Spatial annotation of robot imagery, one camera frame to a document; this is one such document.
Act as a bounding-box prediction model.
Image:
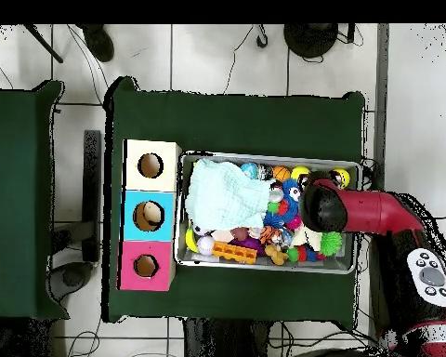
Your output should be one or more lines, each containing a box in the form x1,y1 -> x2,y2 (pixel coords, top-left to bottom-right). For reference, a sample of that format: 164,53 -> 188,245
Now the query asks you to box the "mint muslin cloth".
184,157 -> 278,230

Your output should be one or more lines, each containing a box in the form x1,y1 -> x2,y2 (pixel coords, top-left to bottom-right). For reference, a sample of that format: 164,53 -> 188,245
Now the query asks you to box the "wooden three-hole box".
116,139 -> 182,292

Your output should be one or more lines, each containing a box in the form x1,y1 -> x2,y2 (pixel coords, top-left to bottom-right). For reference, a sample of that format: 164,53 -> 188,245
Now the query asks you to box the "silver mesh bin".
174,150 -> 363,275

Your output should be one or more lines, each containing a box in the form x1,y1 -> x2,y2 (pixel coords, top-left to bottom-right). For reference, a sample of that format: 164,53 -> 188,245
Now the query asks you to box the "globe print ball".
240,162 -> 260,179

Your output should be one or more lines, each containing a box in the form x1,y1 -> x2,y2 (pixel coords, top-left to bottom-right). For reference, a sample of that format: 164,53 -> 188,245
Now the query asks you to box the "orange plastic tray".
210,240 -> 258,266

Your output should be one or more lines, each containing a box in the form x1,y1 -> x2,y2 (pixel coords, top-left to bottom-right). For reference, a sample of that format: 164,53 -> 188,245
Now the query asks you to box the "tiger plush toy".
258,225 -> 283,245

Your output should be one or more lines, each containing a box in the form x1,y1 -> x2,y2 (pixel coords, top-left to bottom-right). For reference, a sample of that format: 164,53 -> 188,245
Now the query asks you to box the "small basketball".
271,165 -> 292,182

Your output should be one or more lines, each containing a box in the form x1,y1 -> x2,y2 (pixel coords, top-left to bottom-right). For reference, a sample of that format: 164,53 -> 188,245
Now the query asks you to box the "blue spiky toy with eyes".
280,178 -> 302,220

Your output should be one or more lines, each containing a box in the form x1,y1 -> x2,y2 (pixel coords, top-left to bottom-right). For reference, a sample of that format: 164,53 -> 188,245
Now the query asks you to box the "dark green tablecloth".
101,75 -> 367,324

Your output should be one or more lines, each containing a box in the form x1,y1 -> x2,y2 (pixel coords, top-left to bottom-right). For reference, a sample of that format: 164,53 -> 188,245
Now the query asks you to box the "yellow ball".
290,165 -> 311,181
332,167 -> 351,189

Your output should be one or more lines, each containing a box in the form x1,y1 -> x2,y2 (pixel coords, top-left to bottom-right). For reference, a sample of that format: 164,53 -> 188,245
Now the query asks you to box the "cream muslin cloth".
291,224 -> 322,252

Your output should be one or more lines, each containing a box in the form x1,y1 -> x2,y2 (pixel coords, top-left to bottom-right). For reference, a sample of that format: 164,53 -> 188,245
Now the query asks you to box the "large green spiky ball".
320,231 -> 344,258

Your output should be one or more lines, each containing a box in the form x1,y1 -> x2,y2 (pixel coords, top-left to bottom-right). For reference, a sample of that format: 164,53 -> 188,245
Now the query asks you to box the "black floor bar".
82,129 -> 102,261

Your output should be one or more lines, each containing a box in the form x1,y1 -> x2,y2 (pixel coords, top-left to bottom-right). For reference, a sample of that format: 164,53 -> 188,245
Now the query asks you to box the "grey rounded floor base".
46,260 -> 95,303

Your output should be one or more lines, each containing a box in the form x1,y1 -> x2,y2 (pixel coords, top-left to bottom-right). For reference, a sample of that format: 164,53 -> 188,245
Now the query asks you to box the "black round lamp base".
282,23 -> 339,60

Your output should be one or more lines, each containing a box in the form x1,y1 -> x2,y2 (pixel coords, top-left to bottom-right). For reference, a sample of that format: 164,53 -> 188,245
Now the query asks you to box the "person's foot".
77,23 -> 115,63

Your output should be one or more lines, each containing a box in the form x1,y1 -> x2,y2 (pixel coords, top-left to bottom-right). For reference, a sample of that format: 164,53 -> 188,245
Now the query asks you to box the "dark green cloth side table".
0,79 -> 70,323

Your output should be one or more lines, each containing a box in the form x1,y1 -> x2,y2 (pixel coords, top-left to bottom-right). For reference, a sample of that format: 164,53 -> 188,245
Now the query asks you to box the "black rod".
22,23 -> 65,64

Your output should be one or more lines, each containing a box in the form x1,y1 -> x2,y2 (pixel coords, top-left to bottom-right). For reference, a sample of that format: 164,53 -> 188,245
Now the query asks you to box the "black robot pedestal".
183,317 -> 274,357

